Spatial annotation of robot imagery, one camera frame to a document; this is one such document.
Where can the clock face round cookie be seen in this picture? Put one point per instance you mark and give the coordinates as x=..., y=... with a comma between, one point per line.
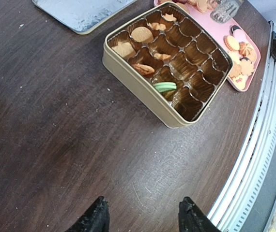
x=239, y=81

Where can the metal tongs white handle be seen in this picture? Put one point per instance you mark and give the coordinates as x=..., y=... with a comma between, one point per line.
x=224, y=10

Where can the pink round cookie lower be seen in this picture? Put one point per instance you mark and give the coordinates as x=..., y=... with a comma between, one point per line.
x=240, y=36

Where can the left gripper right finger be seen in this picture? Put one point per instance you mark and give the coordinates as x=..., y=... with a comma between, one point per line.
x=192, y=219

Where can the swirl butter cookie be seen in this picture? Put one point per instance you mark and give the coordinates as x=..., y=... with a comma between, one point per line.
x=247, y=50

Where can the silver tin lid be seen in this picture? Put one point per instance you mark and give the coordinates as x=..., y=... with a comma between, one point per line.
x=82, y=16

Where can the gold cookie tin box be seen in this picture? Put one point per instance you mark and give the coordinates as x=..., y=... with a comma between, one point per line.
x=140, y=65

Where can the green round cookie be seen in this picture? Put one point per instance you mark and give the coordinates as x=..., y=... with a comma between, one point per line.
x=165, y=86

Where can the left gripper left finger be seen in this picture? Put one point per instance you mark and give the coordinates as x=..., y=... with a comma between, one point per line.
x=95, y=219

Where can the plain round tan cookie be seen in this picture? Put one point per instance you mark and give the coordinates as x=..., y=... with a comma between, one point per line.
x=142, y=35

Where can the pink plastic tray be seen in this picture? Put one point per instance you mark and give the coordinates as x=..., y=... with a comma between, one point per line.
x=204, y=43

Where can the black sandwich cookie right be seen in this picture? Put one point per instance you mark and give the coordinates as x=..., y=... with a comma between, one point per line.
x=233, y=28

